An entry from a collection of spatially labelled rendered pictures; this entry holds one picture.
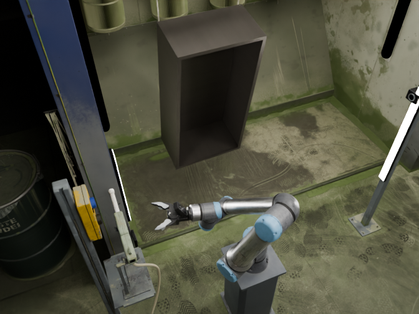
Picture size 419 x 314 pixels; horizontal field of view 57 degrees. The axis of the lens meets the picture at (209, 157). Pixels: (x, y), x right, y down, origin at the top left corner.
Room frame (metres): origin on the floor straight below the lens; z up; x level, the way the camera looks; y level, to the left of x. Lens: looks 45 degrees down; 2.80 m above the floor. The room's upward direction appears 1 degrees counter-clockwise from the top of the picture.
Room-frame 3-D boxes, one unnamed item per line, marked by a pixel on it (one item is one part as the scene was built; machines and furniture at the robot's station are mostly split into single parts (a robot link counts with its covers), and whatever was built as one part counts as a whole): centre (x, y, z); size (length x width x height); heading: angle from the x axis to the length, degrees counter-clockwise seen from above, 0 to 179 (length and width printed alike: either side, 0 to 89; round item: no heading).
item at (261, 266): (1.25, -0.26, 0.69); 0.19 x 0.19 x 0.10
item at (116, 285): (1.07, 0.47, 0.78); 0.31 x 0.23 x 0.01; 22
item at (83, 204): (1.04, 0.54, 1.42); 0.12 x 0.06 x 0.26; 22
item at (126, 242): (1.20, 0.47, 1.05); 0.49 x 0.05 x 0.23; 22
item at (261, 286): (1.25, -0.26, 0.32); 0.31 x 0.31 x 0.64; 22
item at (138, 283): (1.08, 0.45, 0.95); 0.26 x 0.15 x 0.32; 22
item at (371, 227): (1.96, -1.34, 0.01); 0.20 x 0.20 x 0.01; 22
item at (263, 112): (3.24, -0.22, 0.11); 2.70 x 0.02 x 0.13; 112
